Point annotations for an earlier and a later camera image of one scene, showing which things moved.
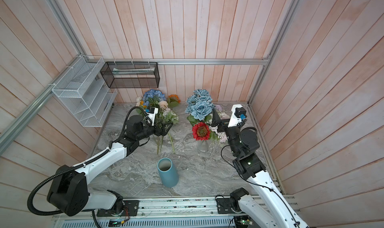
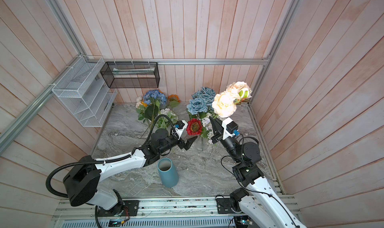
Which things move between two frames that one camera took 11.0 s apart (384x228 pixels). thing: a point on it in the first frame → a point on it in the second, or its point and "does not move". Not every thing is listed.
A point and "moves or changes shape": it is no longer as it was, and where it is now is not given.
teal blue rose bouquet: (199, 104) moves or changes shape
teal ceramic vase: (169, 173) does not move
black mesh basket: (131, 74) does not move
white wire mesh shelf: (82, 90) does not move
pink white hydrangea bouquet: (222, 136) → (206, 122)
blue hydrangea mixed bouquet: (153, 98) does not move
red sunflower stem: (201, 131) → (194, 127)
